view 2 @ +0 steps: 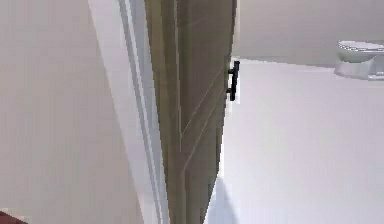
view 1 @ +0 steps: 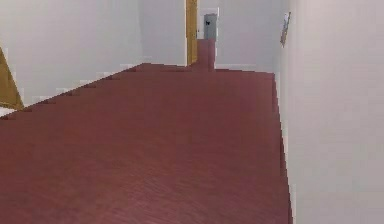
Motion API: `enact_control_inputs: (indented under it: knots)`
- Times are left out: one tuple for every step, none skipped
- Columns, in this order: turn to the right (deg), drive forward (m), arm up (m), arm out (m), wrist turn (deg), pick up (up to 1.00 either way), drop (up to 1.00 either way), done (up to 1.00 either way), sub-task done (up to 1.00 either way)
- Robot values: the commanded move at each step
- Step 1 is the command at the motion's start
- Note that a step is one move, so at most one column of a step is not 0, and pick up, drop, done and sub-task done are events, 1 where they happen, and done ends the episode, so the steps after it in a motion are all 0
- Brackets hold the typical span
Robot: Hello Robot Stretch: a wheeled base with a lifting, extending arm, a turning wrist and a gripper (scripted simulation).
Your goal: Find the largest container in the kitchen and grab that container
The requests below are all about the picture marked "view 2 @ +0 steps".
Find brown wooden room door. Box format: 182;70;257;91
143;0;238;224

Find black door handle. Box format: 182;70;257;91
226;60;241;102

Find white toilet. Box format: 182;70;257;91
333;39;384;82

